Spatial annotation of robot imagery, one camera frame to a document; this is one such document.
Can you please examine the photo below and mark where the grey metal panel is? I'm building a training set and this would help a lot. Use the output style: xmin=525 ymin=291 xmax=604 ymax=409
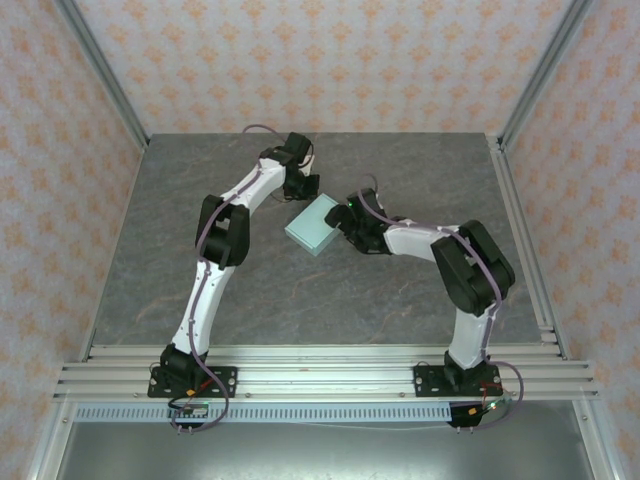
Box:
xmin=54 ymin=422 xmax=586 ymax=480

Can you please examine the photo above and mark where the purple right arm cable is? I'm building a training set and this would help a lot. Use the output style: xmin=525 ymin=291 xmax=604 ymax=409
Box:
xmin=360 ymin=173 xmax=526 ymax=432

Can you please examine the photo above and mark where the slotted grey cable duct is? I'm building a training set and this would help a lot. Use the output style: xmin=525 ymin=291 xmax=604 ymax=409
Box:
xmin=74 ymin=404 xmax=454 ymax=424

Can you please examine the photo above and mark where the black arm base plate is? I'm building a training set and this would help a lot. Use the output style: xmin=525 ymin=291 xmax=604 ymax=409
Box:
xmin=146 ymin=364 xmax=239 ymax=400
xmin=413 ymin=363 xmax=501 ymax=399

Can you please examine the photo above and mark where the small circuit board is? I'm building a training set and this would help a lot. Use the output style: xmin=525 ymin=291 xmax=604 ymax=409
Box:
xmin=167 ymin=399 xmax=210 ymax=419
xmin=467 ymin=397 xmax=514 ymax=417

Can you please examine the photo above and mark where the aluminium frame post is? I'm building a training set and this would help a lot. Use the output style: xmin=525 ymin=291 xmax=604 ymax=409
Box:
xmin=497 ymin=0 xmax=596 ymax=151
xmin=54 ymin=0 xmax=150 ymax=150

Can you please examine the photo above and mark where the aluminium side rail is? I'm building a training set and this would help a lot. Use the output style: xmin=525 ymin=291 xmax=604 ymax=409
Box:
xmin=487 ymin=134 xmax=569 ymax=361

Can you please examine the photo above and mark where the aluminium frame strut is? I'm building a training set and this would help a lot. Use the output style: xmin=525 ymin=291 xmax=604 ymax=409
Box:
xmin=27 ymin=399 xmax=76 ymax=480
xmin=573 ymin=399 xmax=615 ymax=480

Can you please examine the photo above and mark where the mint green paper box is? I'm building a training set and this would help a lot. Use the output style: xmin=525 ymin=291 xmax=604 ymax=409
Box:
xmin=283 ymin=194 xmax=342 ymax=259

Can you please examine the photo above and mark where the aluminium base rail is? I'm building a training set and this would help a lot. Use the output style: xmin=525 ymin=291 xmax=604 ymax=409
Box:
xmin=53 ymin=343 xmax=599 ymax=401

